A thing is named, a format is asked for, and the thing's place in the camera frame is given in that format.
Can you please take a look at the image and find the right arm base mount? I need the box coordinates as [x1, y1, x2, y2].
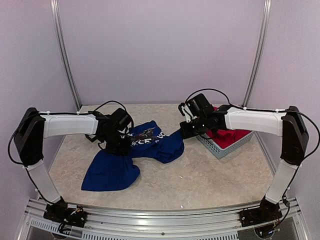
[239, 196, 283, 227]

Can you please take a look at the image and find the red garment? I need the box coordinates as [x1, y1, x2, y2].
[211, 106, 252, 149]

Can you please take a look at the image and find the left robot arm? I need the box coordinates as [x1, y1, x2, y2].
[9, 107, 134, 223]

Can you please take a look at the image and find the blue printed t-shirt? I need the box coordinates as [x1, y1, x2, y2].
[81, 120, 185, 192]

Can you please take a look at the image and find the right aluminium corner post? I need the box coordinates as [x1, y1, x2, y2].
[241, 0, 272, 107]

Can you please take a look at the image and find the aluminium front rail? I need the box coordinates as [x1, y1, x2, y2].
[23, 197, 305, 240]

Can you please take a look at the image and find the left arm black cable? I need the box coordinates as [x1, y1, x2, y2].
[6, 100, 133, 166]

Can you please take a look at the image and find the left aluminium corner post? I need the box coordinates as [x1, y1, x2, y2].
[50, 0, 82, 110]

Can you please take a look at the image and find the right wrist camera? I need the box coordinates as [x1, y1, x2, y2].
[178, 102, 194, 123]

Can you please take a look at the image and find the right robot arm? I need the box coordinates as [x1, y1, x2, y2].
[178, 93, 309, 222]

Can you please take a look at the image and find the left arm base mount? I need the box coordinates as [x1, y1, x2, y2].
[43, 203, 88, 228]

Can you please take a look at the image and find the aluminium corner post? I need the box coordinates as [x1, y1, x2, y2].
[241, 0, 272, 107]
[50, 0, 82, 110]

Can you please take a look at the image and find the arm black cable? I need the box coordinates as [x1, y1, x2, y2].
[184, 87, 320, 166]
[6, 100, 133, 166]

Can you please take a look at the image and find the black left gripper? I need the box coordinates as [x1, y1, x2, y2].
[101, 130, 131, 155]

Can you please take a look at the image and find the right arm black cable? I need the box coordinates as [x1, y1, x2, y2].
[184, 87, 320, 166]

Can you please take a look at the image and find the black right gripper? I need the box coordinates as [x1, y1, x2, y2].
[180, 115, 209, 139]

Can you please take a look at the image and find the light blue perforated basket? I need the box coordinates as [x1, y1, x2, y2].
[196, 131, 254, 159]

